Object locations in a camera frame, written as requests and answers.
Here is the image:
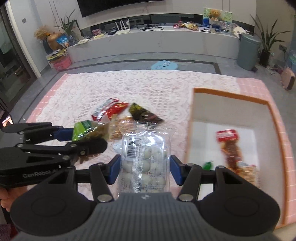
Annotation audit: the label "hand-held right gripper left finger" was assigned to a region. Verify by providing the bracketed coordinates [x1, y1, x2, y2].
[46, 155, 122, 202]

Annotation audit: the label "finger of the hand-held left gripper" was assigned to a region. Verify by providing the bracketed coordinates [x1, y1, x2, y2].
[2, 122, 75, 142]
[0, 138, 108, 176]

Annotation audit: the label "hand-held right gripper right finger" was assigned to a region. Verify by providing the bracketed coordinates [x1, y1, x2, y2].
[170, 155, 253, 202]

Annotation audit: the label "green pickle packet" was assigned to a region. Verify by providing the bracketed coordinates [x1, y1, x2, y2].
[72, 120, 111, 163]

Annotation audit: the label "clear quail egg packet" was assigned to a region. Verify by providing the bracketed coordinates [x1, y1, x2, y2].
[117, 123, 174, 197]

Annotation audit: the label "peanut packet with red label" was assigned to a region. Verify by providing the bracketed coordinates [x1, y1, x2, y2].
[107, 117, 139, 139]

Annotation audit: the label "brown meat packet red label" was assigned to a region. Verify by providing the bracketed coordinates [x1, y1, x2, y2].
[216, 129, 245, 169]

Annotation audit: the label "dark green brown snack packet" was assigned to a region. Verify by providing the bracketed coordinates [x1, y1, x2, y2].
[128, 102, 164, 123]

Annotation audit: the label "orange cardboard box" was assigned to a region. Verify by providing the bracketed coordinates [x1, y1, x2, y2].
[185, 88, 290, 229]

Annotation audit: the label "person's left hand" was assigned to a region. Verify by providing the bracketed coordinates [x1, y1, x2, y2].
[0, 185, 27, 212]

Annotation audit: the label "pink storage box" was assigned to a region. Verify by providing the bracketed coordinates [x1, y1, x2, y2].
[53, 56, 72, 71]

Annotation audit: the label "yellow black packets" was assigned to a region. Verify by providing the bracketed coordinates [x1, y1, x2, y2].
[46, 49, 68, 62]

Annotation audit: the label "dark glass door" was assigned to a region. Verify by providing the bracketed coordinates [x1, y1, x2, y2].
[0, 5, 37, 112]

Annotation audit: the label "white lace cloth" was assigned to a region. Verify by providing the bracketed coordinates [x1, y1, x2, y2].
[25, 70, 241, 202]

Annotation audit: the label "blue snack bag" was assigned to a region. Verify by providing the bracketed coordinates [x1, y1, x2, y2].
[56, 34, 70, 49]

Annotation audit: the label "gold vase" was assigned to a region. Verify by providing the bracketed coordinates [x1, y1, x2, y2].
[47, 32, 65, 50]

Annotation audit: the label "dried flowers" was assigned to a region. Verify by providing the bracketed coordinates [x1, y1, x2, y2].
[34, 26, 50, 41]

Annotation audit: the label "blue plastic stool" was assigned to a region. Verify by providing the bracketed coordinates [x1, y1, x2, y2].
[151, 60, 179, 70]

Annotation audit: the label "thin leaf potted plant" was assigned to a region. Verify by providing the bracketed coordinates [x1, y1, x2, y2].
[54, 9, 80, 44]

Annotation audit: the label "white router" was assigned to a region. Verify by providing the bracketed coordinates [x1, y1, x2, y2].
[114, 20, 130, 35]

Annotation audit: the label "grey marble tv console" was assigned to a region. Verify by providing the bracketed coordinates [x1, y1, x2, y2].
[67, 25, 241, 64]

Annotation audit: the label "grey trash bin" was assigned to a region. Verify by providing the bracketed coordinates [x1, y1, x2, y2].
[236, 34, 262, 71]

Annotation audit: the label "long leaf plant black pot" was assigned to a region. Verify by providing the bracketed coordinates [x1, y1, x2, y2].
[250, 14, 290, 67]

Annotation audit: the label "pile of assorted snack packets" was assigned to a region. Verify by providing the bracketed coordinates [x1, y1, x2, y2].
[173, 21, 199, 31]

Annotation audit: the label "pink heater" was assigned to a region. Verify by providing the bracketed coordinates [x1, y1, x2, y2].
[281, 67, 296, 91]

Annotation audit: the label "blue white box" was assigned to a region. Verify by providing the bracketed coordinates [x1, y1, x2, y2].
[202, 19, 221, 34]

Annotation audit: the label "white cap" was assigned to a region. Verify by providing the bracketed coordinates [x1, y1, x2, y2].
[232, 26, 245, 37]

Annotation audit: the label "blue water jug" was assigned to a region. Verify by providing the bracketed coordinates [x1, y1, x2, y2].
[285, 50, 296, 70]

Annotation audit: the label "brown teddy bear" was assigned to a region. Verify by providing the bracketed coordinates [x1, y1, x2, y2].
[208, 9, 221, 20]

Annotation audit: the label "green printed picture board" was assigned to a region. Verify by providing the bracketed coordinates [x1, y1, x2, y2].
[203, 8, 232, 24]

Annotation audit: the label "black cables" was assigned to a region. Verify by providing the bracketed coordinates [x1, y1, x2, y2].
[136, 24, 163, 31]

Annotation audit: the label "black wall television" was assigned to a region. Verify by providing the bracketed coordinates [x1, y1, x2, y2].
[77, 0, 167, 18]

